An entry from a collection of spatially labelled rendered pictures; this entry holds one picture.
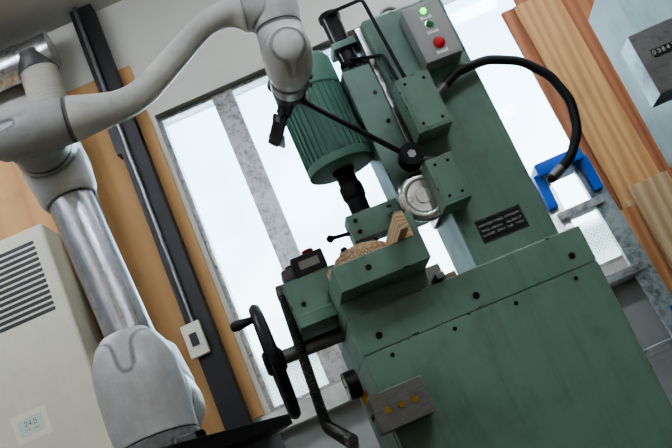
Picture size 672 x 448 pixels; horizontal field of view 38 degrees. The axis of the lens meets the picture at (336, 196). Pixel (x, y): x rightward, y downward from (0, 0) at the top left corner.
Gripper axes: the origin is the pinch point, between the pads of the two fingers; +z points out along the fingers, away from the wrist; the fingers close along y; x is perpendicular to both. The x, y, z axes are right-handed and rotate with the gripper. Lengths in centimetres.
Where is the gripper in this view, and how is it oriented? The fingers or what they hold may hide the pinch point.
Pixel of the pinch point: (291, 120)
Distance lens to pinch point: 239.8
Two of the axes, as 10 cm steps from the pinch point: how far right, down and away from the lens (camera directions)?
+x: -9.1, -4.0, 1.1
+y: 4.1, -8.6, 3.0
